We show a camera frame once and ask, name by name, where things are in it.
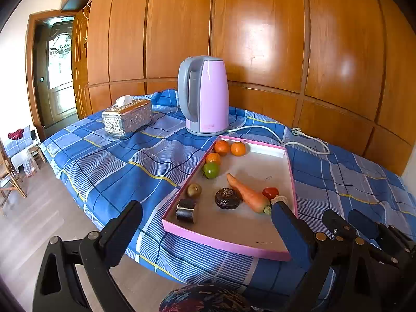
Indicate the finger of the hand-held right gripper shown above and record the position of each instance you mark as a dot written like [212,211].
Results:
[338,224]
[364,222]

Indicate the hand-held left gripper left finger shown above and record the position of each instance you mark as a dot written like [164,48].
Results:
[125,224]

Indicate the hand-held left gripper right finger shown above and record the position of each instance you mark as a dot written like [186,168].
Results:
[291,230]

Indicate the red tomato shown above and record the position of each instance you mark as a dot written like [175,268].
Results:
[269,192]

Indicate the orange carrot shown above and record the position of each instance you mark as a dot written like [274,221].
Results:
[248,195]

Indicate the dark eggplant piece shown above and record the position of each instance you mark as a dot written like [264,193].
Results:
[187,210]

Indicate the pink shallow box tray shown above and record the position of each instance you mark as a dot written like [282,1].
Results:
[227,227]

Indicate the dark wrinkled round fruit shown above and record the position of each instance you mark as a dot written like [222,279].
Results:
[227,198]

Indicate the dark cut vegetable piece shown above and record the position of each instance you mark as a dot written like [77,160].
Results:
[194,190]

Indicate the orange mandarin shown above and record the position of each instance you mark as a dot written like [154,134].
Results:
[213,158]
[239,149]
[222,147]

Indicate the green citrus fruit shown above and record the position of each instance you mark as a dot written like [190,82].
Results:
[211,170]

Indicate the blue plaid bedsheet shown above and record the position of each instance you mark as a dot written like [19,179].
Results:
[130,169]

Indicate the silver embossed tissue box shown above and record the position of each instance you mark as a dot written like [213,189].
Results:
[130,120]

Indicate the person's patterned clothing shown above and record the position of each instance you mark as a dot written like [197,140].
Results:
[201,299]

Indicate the wooden chair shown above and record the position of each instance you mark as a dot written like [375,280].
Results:
[20,188]

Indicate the clear plastic bag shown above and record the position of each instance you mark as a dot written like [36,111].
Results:
[30,165]

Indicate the white tissue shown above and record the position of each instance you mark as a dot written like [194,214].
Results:
[123,100]

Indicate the red cloth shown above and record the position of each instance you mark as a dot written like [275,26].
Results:
[16,134]

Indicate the wooden door with glass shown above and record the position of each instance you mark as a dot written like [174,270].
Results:
[60,97]

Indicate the pink electric kettle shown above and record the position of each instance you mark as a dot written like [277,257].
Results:
[211,97]

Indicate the wooden wardrobe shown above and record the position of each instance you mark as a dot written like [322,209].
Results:
[260,39]

